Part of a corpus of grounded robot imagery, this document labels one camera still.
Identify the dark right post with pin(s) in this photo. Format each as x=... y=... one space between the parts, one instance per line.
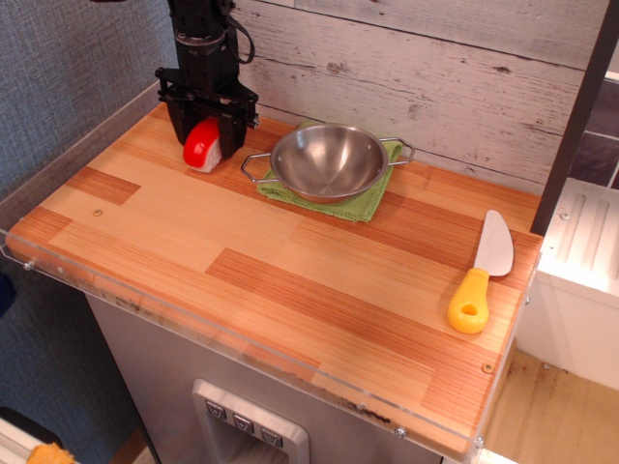
x=584 y=104

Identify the yellow handled toy knife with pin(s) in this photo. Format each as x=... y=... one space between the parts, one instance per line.
x=468 y=311

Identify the clear acrylic edge guard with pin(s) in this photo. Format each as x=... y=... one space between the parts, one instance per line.
x=450 y=445

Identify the white toy sink unit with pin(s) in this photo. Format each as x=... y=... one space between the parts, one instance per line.
x=571 y=320

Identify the red white toy sushi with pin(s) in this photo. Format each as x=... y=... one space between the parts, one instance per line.
x=202 y=150

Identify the small steel pot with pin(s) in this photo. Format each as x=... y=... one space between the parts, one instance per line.
x=328 y=163

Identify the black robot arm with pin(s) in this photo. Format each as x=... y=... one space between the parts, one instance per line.
x=201 y=19

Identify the green folded cloth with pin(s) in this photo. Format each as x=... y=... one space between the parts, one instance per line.
x=360 y=208

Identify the grey toy fridge cabinet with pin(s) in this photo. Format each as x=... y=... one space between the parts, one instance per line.
x=202 y=405

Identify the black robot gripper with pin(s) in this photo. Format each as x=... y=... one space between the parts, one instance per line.
x=206 y=84

